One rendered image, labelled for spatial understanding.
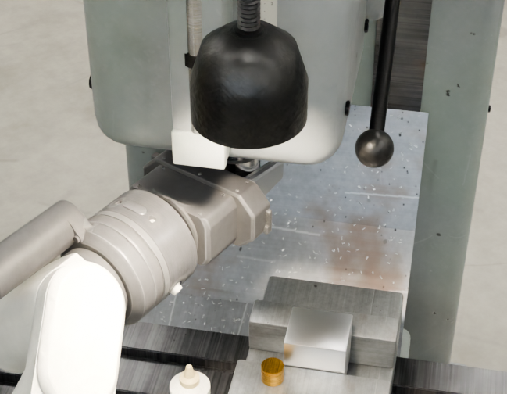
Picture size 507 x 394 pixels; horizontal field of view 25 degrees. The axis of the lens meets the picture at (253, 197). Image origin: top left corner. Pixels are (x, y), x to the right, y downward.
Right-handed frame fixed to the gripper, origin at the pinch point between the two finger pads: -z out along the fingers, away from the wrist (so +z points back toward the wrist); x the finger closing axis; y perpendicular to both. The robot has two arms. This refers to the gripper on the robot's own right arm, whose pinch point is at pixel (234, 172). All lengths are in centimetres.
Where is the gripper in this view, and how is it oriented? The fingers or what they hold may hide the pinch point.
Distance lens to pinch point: 100.5
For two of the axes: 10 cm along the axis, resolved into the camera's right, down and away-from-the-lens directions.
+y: -0.1, 8.0, 6.1
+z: -5.8, 4.9, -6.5
